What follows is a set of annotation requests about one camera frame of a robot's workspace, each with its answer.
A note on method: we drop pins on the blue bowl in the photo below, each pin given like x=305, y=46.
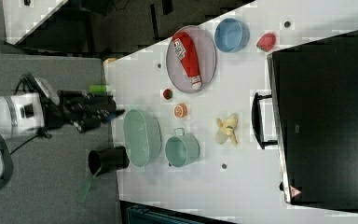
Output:
x=231, y=35

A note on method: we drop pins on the green cylinder object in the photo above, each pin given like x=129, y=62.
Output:
x=97, y=89

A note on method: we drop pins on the green oval colander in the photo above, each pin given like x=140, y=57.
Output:
x=142, y=137

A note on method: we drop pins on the black toaster oven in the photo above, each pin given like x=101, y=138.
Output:
x=314, y=93

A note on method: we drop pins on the red ketchup bottle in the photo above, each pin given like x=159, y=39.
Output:
x=186, y=53

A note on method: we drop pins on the grey round plate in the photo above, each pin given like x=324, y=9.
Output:
x=206, y=56

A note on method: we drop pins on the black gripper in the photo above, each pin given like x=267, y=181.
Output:
x=86, y=111

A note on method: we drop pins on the small red strawberry toy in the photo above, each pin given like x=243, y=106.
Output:
x=167, y=94

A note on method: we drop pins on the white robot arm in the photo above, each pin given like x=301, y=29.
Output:
x=34, y=114

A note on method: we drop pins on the green cup with handle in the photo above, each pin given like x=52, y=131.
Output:
x=182, y=148

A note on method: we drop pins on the large red strawberry toy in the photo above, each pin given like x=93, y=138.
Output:
x=266, y=42

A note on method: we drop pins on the peeled yellow banana toy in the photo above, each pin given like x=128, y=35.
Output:
x=226, y=130

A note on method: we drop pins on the orange slice toy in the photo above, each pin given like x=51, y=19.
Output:
x=180, y=111

